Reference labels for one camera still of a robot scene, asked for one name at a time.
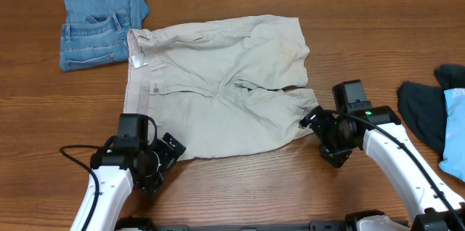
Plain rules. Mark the light blue garment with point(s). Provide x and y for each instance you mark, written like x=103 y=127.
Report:
x=453 y=155

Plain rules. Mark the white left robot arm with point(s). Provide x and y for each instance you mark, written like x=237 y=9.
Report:
x=119 y=166

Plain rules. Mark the folded blue denim jeans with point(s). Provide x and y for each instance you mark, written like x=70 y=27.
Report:
x=95 y=31

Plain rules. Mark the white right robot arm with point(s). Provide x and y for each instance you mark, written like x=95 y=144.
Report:
x=378 y=132

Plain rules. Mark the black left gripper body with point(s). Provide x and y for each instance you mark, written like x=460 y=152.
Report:
x=156 y=155

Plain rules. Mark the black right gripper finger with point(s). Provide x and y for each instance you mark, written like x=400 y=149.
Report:
x=336 y=158
x=307 y=120

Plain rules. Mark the dark teal garment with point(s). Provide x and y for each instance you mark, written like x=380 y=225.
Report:
x=423 y=107

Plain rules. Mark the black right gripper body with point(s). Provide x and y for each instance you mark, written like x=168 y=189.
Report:
x=321 y=128

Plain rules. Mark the beige cotton shorts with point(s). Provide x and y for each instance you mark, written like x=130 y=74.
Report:
x=222 y=88

